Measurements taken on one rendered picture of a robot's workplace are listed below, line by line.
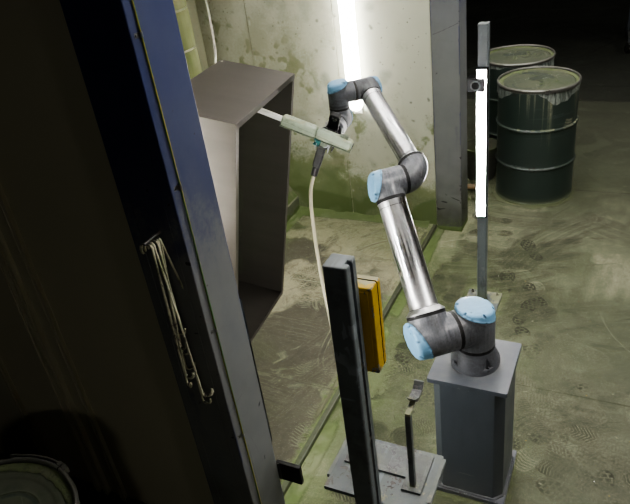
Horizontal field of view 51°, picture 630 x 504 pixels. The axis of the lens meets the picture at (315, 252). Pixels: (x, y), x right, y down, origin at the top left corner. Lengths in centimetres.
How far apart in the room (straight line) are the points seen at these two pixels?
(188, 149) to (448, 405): 151
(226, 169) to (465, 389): 123
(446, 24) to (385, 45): 42
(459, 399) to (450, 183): 228
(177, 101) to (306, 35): 301
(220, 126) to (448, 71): 223
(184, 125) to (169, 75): 13
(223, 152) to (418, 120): 228
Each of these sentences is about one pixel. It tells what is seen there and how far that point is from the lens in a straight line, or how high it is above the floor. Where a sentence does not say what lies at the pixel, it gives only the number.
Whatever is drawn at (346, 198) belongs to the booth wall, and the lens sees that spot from 501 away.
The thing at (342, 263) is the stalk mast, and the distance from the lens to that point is 146.
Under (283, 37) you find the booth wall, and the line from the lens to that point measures 475.
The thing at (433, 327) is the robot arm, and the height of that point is 90.
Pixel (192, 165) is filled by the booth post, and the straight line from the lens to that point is 177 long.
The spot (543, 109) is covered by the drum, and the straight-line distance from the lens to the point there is 487.
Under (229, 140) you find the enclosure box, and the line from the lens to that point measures 246.
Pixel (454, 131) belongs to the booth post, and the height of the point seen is 76.
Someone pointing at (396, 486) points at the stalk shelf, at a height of 79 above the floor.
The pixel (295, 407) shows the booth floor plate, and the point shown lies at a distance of 345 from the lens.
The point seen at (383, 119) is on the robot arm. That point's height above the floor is 145.
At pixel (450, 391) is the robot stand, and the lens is 267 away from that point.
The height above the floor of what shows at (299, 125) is 150.
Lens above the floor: 242
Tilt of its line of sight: 31 degrees down
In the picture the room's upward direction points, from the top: 8 degrees counter-clockwise
